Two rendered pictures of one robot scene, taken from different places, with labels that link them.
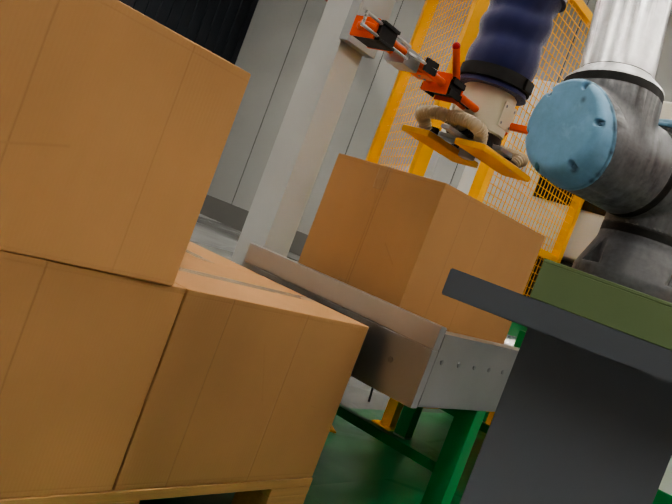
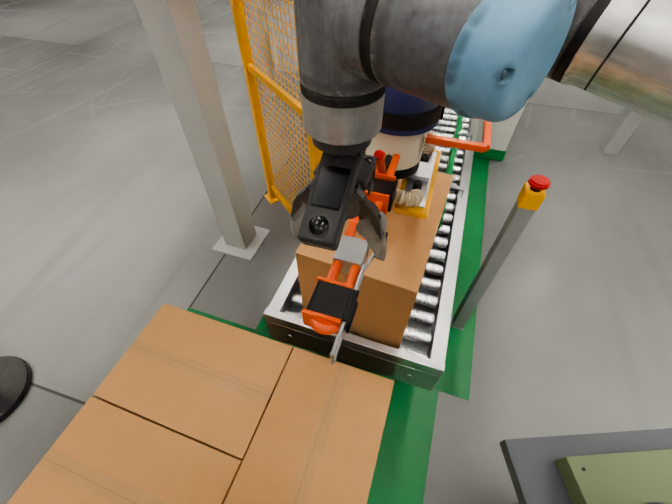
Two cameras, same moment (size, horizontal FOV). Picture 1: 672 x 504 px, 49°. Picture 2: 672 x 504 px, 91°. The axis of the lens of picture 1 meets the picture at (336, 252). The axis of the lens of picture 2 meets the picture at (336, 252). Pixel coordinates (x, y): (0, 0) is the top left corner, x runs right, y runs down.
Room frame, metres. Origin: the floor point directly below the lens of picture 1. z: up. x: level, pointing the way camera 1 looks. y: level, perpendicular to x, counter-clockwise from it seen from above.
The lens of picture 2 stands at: (1.49, 0.20, 1.76)
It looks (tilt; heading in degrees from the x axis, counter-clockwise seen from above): 50 degrees down; 341
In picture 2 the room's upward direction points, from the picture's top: straight up
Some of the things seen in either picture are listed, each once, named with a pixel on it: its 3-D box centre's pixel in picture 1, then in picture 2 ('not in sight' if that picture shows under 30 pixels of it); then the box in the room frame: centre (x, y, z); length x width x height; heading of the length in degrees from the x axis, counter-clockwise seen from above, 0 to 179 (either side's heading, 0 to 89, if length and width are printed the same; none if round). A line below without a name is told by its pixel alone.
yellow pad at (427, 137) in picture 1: (443, 142); not in sight; (2.34, -0.19, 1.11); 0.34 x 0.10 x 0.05; 143
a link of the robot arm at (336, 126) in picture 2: not in sight; (339, 110); (1.83, 0.07, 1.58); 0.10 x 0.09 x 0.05; 52
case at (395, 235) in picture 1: (422, 257); (377, 246); (2.27, -0.25, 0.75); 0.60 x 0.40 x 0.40; 138
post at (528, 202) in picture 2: not in sight; (486, 272); (2.14, -0.78, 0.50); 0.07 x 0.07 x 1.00; 52
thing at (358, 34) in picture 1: (373, 33); (328, 304); (1.81, 0.10, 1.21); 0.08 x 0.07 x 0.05; 143
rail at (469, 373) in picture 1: (580, 390); (461, 188); (2.71, -1.02, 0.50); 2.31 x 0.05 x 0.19; 142
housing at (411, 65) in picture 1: (403, 58); (351, 255); (1.91, 0.01, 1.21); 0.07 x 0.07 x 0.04; 53
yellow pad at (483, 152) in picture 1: (495, 156); (420, 175); (2.22, -0.34, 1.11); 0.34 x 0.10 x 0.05; 143
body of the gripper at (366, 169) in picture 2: not in sight; (343, 168); (1.83, 0.07, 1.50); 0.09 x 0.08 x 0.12; 142
